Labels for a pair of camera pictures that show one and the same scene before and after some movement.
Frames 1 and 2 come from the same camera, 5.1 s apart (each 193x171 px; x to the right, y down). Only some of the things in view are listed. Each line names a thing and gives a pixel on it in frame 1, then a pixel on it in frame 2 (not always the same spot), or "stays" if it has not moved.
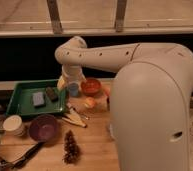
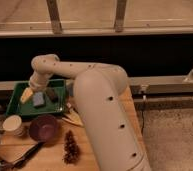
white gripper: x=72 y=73 → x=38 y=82
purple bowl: x=44 y=128 stays
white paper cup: x=14 y=126 stays
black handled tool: x=18 y=163 stays
